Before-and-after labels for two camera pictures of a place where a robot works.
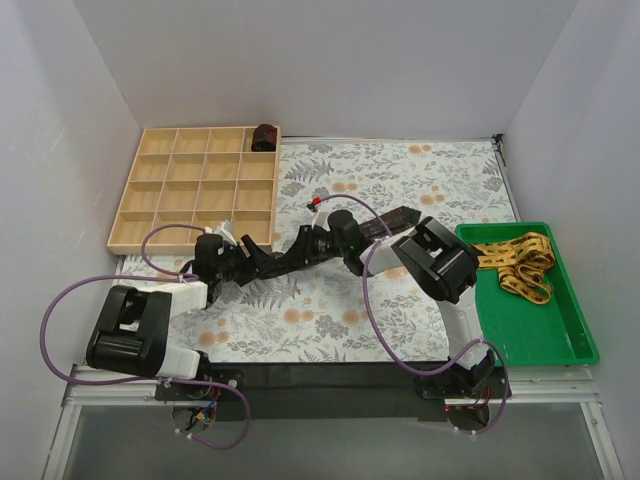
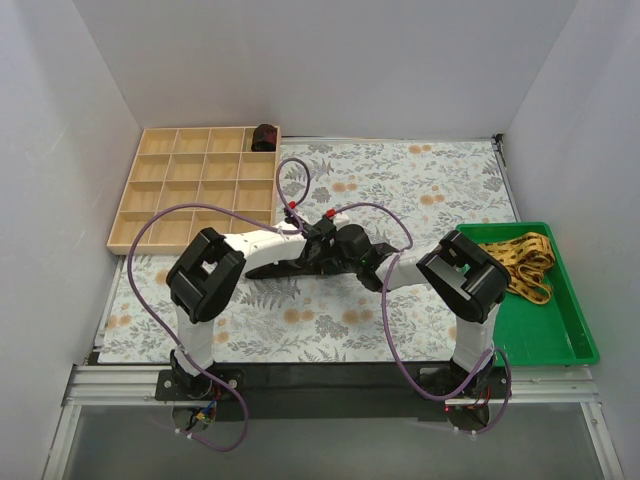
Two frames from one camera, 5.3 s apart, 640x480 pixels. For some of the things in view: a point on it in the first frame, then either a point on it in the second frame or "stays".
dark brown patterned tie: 397,222 to 311,267
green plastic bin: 553,333 stays
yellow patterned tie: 523,264 stays
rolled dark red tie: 264,138 stays
